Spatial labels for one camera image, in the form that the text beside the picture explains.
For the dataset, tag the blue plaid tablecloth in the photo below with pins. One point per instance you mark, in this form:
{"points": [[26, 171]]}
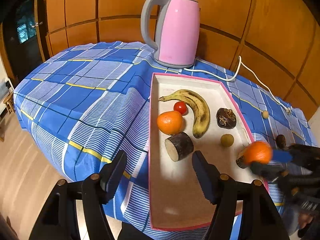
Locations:
{"points": [[75, 92]]}

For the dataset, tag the wooden stool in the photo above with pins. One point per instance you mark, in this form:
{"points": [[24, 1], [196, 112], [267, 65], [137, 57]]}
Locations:
{"points": [[8, 105]]}

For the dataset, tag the dark round dried fruit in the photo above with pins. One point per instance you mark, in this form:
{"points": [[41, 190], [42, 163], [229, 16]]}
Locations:
{"points": [[225, 118], [281, 141]]}

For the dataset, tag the yellow spotted banana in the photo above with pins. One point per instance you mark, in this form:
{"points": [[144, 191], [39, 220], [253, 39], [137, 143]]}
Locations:
{"points": [[200, 107]]}

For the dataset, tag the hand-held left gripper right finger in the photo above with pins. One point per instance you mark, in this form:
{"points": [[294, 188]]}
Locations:
{"points": [[203, 172]]}

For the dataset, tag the tan longan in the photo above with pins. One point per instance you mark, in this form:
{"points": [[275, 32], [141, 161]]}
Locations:
{"points": [[265, 114], [227, 139]]}

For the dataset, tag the pink cardboard box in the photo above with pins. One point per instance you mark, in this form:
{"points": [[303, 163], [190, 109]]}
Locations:
{"points": [[185, 180]]}

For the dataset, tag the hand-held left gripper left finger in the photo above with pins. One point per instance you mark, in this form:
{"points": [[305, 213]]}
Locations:
{"points": [[116, 170]]}

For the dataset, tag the orange mandarin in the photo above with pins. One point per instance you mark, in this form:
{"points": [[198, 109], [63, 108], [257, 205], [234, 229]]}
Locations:
{"points": [[170, 122], [257, 152]]}

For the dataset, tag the large dark sugarcane piece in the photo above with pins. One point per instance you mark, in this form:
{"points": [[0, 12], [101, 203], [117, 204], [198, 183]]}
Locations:
{"points": [[178, 146]]}

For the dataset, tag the pink electric kettle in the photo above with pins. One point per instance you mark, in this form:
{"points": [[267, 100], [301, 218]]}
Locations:
{"points": [[177, 30]]}

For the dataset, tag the red cherry tomato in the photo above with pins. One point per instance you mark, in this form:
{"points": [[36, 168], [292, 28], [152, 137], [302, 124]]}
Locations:
{"points": [[180, 107]]}

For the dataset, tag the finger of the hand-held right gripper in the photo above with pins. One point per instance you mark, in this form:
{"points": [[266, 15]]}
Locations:
{"points": [[265, 171], [282, 155]]}

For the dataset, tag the small dark sugarcane piece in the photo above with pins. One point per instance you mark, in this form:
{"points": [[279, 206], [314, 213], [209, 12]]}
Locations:
{"points": [[240, 161]]}

